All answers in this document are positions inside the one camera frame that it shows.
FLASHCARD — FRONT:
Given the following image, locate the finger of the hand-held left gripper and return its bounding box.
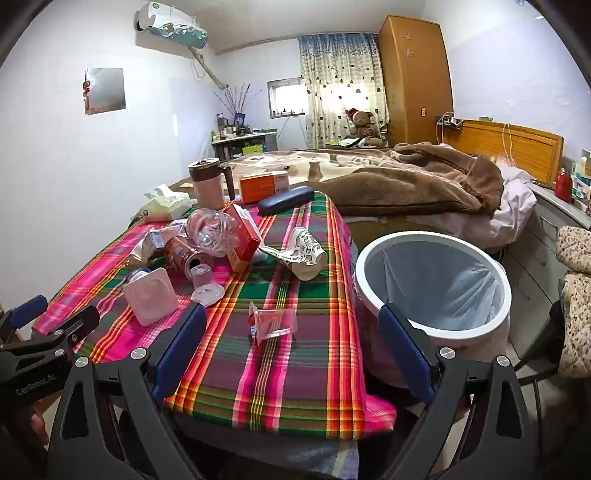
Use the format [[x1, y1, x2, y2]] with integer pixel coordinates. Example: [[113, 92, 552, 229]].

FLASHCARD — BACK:
[[7, 295, 49, 330], [44, 305, 101, 352]]

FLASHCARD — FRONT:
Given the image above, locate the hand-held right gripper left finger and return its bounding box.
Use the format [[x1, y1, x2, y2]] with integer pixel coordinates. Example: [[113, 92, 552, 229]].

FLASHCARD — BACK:
[[47, 304, 208, 480]]

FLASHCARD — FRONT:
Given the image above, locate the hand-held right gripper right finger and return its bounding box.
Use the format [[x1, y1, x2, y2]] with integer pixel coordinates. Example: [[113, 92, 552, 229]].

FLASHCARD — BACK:
[[378, 304, 533, 480]]

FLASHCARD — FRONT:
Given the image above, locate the white round trash bin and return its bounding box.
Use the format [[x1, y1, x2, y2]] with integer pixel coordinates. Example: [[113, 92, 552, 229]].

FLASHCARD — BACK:
[[353, 231, 512, 384]]

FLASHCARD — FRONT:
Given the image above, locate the red cardboard box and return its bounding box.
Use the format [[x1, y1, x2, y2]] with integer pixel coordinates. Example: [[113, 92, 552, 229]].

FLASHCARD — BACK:
[[225, 203, 263, 273]]

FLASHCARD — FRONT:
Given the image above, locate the white square plastic container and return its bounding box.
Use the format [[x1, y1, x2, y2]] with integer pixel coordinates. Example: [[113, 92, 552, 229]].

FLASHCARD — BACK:
[[123, 268, 180, 327]]

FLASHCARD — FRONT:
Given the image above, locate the small clear plastic cup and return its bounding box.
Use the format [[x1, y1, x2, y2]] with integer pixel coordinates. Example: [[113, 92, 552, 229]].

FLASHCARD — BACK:
[[191, 264, 225, 305]]

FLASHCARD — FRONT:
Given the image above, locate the pale blue bin liner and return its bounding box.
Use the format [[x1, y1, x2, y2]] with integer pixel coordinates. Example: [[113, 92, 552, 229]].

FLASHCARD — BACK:
[[365, 239, 502, 326]]

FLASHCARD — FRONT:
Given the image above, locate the brown drink can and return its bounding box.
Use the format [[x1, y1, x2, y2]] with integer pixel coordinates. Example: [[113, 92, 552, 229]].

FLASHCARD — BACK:
[[165, 235, 208, 281]]

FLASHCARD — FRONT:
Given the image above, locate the crumpled white paper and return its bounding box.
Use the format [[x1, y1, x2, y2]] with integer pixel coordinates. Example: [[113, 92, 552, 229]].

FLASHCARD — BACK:
[[127, 240, 155, 271]]

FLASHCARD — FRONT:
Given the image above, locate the blueberry milk carton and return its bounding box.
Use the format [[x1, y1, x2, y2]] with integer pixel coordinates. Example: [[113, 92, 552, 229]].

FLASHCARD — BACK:
[[145, 230, 167, 259]]

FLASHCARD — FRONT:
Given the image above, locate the plaid tablecloth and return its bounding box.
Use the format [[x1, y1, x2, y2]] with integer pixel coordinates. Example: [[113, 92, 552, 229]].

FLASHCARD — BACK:
[[34, 191, 398, 432]]

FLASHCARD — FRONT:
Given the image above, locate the crushed clear plastic bottle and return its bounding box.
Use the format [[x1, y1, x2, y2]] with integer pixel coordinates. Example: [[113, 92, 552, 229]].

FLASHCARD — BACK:
[[186, 208, 252, 259]]

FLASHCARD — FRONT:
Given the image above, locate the tissue pack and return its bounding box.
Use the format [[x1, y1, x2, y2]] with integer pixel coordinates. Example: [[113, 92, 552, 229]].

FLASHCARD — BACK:
[[141, 185, 194, 221]]

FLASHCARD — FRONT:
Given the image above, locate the crushed printed paper cup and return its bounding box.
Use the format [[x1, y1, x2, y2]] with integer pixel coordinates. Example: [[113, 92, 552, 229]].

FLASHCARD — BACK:
[[259, 226, 328, 281]]

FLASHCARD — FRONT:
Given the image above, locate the black chair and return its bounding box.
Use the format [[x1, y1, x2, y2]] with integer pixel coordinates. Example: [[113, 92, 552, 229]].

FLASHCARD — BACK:
[[512, 277, 570, 416]]

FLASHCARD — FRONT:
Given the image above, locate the beige mug with brown lid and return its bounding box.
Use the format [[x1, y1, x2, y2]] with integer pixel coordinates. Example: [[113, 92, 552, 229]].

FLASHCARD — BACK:
[[188, 158, 236, 210]]

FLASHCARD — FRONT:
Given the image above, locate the brown fleece blanket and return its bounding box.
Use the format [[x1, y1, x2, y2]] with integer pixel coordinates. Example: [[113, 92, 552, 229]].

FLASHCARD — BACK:
[[222, 142, 504, 217]]

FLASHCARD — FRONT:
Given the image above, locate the orange and white box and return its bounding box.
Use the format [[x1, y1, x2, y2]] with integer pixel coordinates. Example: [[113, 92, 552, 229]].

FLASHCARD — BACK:
[[239, 171, 291, 205]]

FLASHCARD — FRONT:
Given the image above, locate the dark blue glasses case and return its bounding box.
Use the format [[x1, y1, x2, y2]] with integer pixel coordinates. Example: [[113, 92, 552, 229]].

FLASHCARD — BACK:
[[257, 185, 315, 216]]

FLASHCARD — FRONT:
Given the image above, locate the grey bedside cabinet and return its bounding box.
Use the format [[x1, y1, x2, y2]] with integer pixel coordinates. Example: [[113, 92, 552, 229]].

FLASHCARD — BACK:
[[503, 182, 591, 361]]

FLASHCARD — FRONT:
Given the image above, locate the pale pink bedding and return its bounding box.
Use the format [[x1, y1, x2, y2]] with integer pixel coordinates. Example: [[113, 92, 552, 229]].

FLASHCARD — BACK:
[[487, 166, 539, 252]]

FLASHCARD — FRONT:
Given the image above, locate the floral quilted cushion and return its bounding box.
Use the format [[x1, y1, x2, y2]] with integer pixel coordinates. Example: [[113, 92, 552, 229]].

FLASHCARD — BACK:
[[556, 226, 591, 379]]

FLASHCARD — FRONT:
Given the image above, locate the cluttered desk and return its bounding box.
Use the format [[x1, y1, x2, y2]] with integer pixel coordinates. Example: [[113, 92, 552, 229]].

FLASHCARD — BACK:
[[211, 128, 279, 161]]

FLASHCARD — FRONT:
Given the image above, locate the red bottle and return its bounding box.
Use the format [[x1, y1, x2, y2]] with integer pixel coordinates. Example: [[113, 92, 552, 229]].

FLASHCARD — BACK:
[[554, 168, 573, 204]]

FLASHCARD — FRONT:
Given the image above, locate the brown teddy bear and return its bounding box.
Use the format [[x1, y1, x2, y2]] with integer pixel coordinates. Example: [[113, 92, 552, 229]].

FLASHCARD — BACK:
[[344, 108, 384, 146]]

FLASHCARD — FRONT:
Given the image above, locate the wooden bed headboard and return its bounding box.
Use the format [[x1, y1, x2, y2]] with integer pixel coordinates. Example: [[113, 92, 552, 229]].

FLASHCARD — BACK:
[[436, 119, 565, 183]]

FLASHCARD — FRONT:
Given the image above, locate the vase of bare branches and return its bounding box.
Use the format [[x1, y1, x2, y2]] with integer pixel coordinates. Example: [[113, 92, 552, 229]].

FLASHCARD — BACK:
[[215, 83, 264, 127]]

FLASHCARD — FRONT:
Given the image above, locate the small window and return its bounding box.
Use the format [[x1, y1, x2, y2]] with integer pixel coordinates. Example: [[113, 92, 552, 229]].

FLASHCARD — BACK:
[[267, 78, 305, 117]]

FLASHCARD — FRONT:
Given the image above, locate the patterned window curtain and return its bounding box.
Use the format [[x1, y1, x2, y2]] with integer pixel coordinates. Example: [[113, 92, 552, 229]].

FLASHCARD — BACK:
[[298, 33, 391, 149]]

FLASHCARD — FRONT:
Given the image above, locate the wooden wardrobe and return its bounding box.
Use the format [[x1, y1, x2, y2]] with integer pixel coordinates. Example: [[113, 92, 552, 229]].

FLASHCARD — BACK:
[[378, 15, 455, 147]]

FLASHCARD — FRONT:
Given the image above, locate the air conditioner pipe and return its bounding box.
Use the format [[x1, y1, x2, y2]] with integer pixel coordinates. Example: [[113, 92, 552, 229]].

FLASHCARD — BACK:
[[191, 47, 230, 92]]

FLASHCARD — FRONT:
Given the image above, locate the wall mirror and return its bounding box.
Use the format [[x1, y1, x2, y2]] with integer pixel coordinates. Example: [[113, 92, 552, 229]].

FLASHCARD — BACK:
[[83, 67, 127, 116]]

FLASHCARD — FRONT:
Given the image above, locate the white wall air conditioner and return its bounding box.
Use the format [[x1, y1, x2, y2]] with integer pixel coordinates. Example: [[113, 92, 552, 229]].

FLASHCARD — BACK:
[[134, 1, 209, 51]]

